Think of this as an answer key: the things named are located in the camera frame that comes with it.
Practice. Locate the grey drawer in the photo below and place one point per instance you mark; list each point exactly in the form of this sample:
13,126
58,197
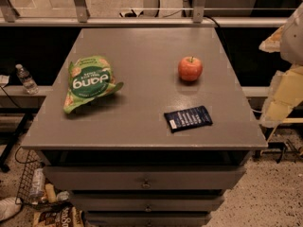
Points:
143,177
151,219
148,202

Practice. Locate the white crumpled bag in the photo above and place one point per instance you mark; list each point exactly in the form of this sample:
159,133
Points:
9,207

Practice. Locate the clear plastic water bottle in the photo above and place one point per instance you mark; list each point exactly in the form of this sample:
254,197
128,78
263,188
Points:
26,79

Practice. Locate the middle grey drawer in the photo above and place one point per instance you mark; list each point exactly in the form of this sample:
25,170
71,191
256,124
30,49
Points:
148,202

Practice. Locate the dark blue snack bar wrapper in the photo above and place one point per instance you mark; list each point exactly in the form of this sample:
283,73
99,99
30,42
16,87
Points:
190,118

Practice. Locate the green snack chip bag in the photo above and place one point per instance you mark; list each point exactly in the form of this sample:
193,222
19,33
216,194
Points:
89,78

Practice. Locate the brown printed snack bag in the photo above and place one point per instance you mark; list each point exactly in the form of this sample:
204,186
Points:
69,216

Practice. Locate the metal railing frame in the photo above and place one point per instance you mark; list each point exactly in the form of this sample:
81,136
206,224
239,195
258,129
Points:
105,13

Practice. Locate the bottom grey drawer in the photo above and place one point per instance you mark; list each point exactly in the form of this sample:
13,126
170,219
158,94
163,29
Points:
151,219

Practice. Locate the black wire basket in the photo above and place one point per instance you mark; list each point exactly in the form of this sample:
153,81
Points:
32,184

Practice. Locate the red apple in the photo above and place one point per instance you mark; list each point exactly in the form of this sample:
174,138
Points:
190,68

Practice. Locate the top grey drawer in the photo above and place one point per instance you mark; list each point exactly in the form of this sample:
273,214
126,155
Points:
143,177

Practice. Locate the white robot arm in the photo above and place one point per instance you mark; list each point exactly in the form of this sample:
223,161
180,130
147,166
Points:
291,43

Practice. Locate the grey drawer cabinet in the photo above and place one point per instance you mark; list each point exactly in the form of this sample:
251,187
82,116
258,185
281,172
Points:
128,128

